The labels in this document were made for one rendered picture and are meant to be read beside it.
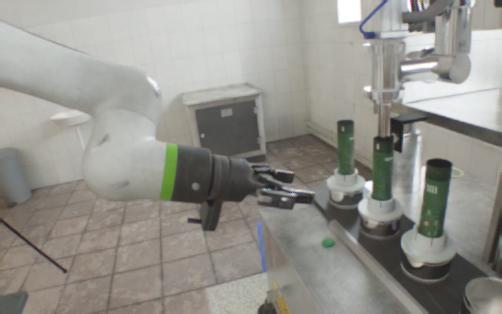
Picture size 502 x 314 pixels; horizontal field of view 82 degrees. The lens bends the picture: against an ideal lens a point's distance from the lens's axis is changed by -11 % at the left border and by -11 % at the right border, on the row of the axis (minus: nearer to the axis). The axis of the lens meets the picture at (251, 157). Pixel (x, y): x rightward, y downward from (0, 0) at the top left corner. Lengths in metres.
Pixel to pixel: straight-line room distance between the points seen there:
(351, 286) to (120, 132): 0.39
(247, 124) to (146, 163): 2.94
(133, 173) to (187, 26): 3.48
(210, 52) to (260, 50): 0.61
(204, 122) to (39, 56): 2.83
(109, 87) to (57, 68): 0.08
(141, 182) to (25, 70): 0.23
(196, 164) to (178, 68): 3.42
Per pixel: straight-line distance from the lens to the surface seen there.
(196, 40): 3.90
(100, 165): 0.48
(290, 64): 4.19
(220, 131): 3.34
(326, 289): 0.48
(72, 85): 0.54
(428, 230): 0.46
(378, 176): 0.51
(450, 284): 0.49
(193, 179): 0.48
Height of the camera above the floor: 1.36
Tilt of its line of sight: 21 degrees down
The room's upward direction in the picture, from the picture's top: 7 degrees counter-clockwise
